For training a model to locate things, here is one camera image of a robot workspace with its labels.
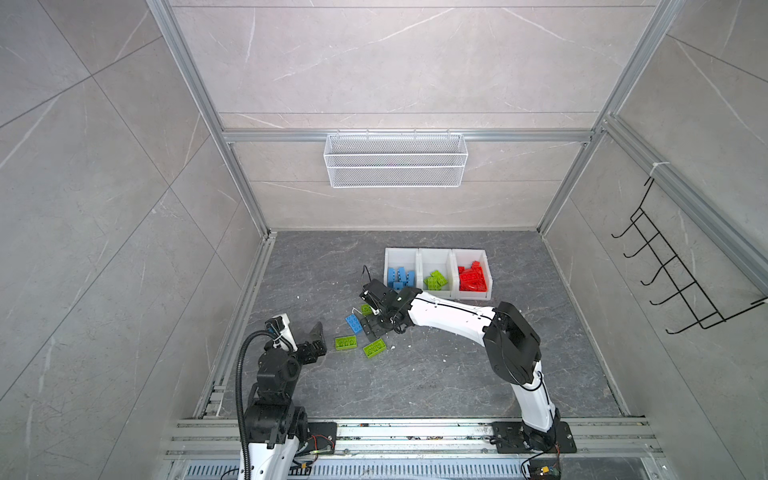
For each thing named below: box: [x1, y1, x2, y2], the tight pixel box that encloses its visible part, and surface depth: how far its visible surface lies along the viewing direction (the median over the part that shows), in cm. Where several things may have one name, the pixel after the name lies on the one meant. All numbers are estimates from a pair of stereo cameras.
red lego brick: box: [458, 266, 471, 291], surface depth 100 cm
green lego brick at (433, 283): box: [424, 277, 442, 291], surface depth 103 cm
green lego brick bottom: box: [363, 338, 387, 359], surface depth 90 cm
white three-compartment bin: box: [383, 247, 493, 301], surface depth 103 cm
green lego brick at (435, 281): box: [425, 270, 448, 291], surface depth 104 cm
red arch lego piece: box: [462, 260, 488, 292], surface depth 100 cm
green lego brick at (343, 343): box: [335, 336, 357, 350], surface depth 90 cm
